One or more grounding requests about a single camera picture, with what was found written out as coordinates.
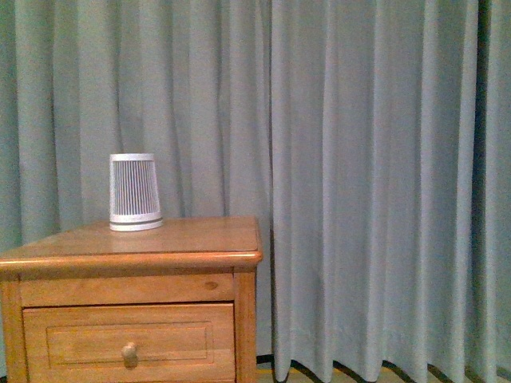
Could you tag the wooden nightstand drawer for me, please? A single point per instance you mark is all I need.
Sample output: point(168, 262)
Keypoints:
point(175, 343)

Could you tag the round wooden drawer knob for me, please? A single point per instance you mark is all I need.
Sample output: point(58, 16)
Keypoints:
point(129, 355)

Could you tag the white slatted air purifier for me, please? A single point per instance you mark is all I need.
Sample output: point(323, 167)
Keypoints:
point(134, 203)

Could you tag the grey-green curtain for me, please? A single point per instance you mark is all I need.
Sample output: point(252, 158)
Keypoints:
point(370, 138)

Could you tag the wooden nightstand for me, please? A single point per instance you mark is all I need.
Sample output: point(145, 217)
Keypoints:
point(184, 261)

